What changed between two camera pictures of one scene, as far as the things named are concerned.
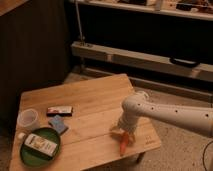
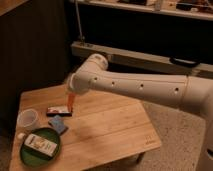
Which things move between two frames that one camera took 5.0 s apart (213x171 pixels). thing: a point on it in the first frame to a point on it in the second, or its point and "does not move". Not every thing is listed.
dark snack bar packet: [59, 111] does not move
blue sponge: [58, 123] does not move
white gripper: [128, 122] to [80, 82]
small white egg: [21, 135] does not move
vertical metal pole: [81, 38] does not move
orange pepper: [124, 139] to [70, 101]
